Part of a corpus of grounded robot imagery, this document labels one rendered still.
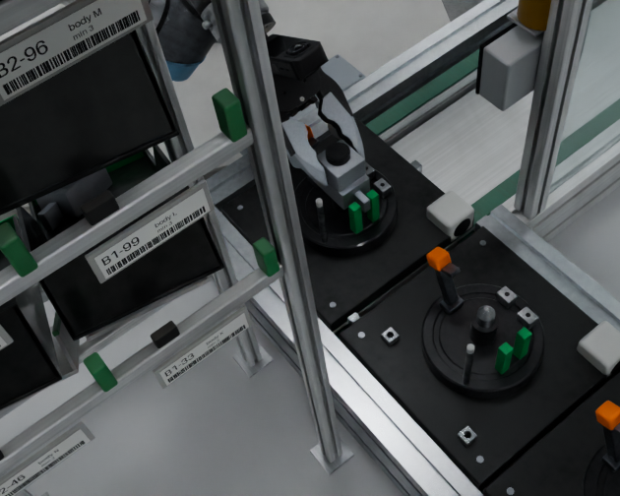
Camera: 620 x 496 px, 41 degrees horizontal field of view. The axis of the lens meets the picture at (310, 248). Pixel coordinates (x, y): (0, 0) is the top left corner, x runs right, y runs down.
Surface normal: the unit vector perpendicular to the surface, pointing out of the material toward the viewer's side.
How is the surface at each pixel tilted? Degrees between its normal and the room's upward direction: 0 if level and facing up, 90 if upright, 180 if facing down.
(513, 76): 90
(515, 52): 0
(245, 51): 90
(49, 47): 90
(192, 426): 0
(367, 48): 0
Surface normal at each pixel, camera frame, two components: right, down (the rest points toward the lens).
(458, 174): -0.10, -0.55
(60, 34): 0.61, 0.62
